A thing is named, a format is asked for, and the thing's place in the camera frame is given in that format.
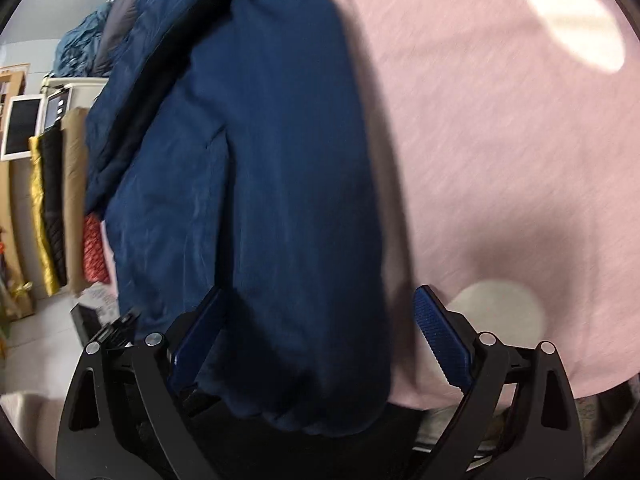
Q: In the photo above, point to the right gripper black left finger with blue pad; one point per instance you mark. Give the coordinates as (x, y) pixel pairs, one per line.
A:
(122, 417)

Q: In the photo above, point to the navy blue jacket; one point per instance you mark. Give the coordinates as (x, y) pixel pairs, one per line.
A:
(228, 150)

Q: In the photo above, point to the gold black hanging fabric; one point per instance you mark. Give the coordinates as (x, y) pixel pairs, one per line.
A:
(46, 192)

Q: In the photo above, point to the white framed picture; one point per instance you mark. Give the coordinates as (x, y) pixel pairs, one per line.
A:
(23, 122)

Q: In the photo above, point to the pink polka dot bedsheet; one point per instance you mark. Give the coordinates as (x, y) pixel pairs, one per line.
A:
(505, 143)

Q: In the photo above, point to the grey blue covered sofa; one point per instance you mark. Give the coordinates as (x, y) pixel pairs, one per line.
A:
(91, 48)

